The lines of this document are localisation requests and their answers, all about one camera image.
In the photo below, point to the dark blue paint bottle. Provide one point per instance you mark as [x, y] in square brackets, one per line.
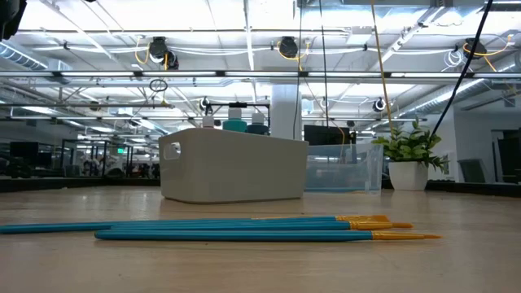
[257, 129]

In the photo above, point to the black background station frame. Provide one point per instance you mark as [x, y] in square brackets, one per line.
[238, 105]

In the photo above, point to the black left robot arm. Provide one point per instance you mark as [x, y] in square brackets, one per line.
[10, 14]

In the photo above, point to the grey office chair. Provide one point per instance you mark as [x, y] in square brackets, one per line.
[472, 171]

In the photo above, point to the black monitor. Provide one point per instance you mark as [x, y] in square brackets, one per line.
[510, 154]

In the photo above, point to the teal paint bottle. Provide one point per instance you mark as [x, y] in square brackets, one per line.
[235, 125]

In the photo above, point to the black screen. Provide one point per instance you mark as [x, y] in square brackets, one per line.
[325, 136]

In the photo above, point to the green plant in white pot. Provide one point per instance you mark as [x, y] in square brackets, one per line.
[408, 177]

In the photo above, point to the clear plastic bin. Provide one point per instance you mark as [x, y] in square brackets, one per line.
[346, 171]

